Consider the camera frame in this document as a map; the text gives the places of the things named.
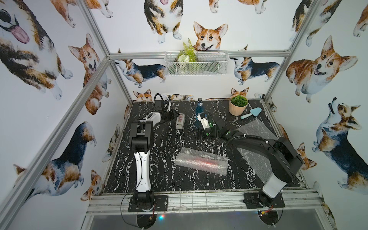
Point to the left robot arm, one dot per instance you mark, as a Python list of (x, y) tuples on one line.
[(141, 141)]

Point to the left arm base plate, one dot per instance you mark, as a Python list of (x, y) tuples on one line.
[(158, 203)]

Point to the grey tape dispenser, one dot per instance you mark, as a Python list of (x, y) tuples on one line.
[(180, 122)]

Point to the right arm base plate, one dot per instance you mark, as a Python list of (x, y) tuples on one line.
[(261, 200)]

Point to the teal garden trowel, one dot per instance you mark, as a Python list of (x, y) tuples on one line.
[(253, 112)]

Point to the potted green plant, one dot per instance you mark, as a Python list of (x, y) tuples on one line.
[(237, 104)]

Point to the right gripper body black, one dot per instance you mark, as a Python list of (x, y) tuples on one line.
[(208, 133)]

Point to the blue wine bottle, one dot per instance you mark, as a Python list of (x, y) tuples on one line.
[(199, 108)]

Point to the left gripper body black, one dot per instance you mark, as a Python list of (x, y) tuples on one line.
[(168, 115)]

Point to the bubble wrap sheet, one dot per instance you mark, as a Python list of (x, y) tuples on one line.
[(255, 147), (187, 154)]

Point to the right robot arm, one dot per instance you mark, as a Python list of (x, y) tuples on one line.
[(284, 160)]

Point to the artificial fern with flower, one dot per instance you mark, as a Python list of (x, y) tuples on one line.
[(186, 56)]

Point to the aluminium front rail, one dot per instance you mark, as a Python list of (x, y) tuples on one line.
[(178, 203)]

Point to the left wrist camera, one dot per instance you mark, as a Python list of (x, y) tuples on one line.
[(167, 106)]

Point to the white wire wall basket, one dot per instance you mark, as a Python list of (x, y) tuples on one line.
[(209, 63)]

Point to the red wine bottle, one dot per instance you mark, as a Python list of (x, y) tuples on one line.
[(205, 162)]

